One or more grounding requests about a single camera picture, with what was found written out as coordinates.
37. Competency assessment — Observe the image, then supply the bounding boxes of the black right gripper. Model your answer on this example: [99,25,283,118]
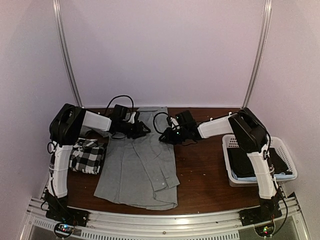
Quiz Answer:
[160,126,189,145]

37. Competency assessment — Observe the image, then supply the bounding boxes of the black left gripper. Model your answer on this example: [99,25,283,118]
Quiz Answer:
[119,121,151,140]

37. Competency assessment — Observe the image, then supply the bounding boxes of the grey long sleeve shirt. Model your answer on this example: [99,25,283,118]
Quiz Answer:
[93,107,180,211]

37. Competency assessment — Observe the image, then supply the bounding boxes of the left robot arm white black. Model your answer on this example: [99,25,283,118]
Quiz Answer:
[48,103,151,199]

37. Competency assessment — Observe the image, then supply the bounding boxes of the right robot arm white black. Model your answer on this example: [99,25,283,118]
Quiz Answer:
[158,107,280,221]

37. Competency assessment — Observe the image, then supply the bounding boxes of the white plastic laundry basket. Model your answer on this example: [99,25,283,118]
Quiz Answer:
[222,134,298,187]

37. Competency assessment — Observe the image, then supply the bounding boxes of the black white plaid folded shirt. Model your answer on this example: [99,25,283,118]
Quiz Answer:
[68,138,107,175]

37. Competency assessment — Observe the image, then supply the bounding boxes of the black shirt in basket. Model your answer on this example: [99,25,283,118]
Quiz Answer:
[227,147,293,178]

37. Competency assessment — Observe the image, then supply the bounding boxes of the light blue shirt in basket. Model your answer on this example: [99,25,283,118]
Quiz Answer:
[231,171,297,182]

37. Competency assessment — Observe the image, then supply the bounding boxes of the right circuit board with LEDs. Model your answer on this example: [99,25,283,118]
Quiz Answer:
[254,223,275,238]

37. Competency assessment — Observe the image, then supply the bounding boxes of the circuit board with leds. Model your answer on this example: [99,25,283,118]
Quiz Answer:
[53,222,75,238]
[254,223,275,238]

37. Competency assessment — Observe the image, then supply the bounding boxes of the left circuit board with LEDs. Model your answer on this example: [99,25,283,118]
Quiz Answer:
[53,222,75,238]

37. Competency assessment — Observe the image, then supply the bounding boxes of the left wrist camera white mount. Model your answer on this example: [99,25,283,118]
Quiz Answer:
[128,111,140,124]

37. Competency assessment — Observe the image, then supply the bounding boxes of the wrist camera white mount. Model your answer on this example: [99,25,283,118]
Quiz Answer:
[128,111,140,124]
[167,116,180,129]

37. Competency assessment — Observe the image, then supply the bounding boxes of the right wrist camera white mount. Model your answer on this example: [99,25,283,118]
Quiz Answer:
[167,116,180,129]

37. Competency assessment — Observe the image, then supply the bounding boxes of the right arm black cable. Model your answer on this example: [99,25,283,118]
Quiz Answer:
[152,111,172,135]

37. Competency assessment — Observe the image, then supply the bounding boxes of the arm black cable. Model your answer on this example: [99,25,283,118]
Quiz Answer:
[103,94,135,118]
[152,111,172,135]

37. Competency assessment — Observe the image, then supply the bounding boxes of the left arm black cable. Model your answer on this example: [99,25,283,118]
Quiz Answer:
[103,94,135,118]

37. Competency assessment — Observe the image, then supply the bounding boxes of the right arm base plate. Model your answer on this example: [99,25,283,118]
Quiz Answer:
[239,203,283,226]

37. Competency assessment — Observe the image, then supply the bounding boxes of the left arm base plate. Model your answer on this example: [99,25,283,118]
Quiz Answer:
[45,206,89,227]

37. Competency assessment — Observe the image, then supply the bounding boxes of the front aluminium rail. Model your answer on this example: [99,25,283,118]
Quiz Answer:
[17,197,311,240]

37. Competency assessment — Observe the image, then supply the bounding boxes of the left aluminium frame post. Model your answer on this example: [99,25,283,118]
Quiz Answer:
[52,0,83,107]

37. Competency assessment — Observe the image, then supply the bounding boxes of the aluminium frame post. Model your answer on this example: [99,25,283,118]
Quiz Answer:
[242,0,273,108]
[52,0,83,107]

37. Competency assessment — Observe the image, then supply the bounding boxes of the right aluminium frame post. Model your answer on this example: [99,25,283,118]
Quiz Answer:
[242,0,273,108]

